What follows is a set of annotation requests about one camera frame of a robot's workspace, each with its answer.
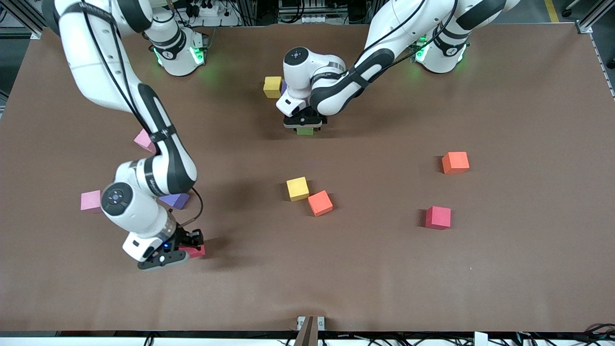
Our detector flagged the yellow foam cube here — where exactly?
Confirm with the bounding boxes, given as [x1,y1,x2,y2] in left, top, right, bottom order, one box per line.
[286,176,310,202]
[263,76,283,99]

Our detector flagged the orange foam cube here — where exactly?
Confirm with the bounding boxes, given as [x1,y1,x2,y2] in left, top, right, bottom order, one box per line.
[442,151,470,175]
[307,190,334,217]

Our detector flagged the grey electronics box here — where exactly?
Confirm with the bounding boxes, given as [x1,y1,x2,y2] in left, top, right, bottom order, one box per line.
[278,0,333,25]

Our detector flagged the pink foam cube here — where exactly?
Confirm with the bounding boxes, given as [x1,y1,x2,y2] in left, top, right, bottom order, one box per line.
[134,128,158,154]
[80,190,103,213]

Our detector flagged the white power strip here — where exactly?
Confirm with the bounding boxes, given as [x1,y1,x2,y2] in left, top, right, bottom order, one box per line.
[190,2,241,27]

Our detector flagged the brown paper table cover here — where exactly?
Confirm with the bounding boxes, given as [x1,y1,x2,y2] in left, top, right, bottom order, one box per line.
[0,24,615,334]

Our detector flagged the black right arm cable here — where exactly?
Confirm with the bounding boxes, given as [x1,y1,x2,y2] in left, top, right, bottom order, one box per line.
[81,0,204,227]

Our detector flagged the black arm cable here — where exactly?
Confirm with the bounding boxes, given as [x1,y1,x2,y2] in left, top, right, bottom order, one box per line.
[81,0,204,227]
[356,0,459,68]

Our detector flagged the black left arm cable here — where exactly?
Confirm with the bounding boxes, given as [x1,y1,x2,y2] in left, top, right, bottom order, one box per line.
[356,0,459,68]

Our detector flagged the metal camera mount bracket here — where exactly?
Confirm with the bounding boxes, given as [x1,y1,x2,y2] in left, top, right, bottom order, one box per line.
[294,316,325,346]

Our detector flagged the aluminium frame rail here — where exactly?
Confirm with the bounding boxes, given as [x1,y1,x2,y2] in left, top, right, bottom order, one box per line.
[574,0,615,34]
[0,0,53,40]

